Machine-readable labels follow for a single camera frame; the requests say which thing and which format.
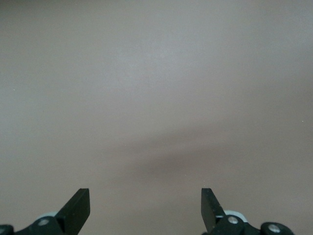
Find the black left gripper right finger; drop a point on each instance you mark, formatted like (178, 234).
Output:
(209, 210)

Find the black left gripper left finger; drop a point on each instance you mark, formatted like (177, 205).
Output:
(75, 213)

